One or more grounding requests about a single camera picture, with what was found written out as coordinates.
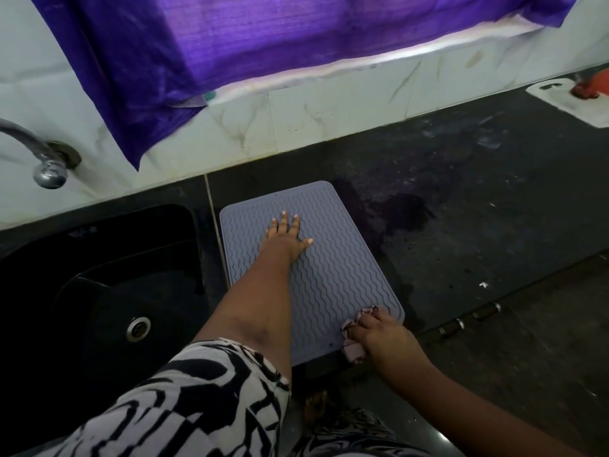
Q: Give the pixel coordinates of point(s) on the patterned cleaning cloth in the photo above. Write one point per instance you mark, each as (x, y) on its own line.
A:
(353, 349)

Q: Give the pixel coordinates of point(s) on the person's left middle finger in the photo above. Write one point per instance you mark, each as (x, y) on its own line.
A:
(284, 221)

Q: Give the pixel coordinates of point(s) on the person's right forearm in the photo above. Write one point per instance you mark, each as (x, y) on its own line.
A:
(466, 414)

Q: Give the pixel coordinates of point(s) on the grey wavy silicone mat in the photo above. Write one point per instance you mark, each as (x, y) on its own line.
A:
(333, 261)

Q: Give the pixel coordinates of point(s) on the black white patterned garment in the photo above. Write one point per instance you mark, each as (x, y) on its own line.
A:
(190, 404)

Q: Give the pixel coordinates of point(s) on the person's left hand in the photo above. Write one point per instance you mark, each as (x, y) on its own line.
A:
(285, 245)

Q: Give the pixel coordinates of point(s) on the purple curtain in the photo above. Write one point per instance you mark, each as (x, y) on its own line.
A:
(266, 47)

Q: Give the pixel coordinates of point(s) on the black kitchen sink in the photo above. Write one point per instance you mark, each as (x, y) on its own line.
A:
(95, 290)

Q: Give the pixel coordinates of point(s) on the white cutting board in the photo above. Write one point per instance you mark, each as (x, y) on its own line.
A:
(559, 102)

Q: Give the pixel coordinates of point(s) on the metal cabinet hinge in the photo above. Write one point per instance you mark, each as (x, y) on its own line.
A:
(451, 326)
(487, 312)

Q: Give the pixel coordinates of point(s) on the person's right hand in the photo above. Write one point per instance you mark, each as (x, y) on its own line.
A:
(388, 345)

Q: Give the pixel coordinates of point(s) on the person's foot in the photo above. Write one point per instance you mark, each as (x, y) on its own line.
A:
(318, 408)

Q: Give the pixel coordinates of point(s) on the red kitchen object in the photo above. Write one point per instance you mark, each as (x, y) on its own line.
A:
(594, 85)

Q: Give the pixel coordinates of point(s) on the metal sink drain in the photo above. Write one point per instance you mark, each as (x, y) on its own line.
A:
(138, 328)

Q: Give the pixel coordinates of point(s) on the person's left forearm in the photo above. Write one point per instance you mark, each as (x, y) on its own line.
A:
(254, 304)

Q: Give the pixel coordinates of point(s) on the chrome wall faucet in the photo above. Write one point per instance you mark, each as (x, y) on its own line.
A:
(45, 159)

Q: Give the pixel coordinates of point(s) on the person's right fingers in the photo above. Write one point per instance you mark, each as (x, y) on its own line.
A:
(364, 328)

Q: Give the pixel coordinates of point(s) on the person's left thumb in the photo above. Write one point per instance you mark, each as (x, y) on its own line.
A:
(305, 242)

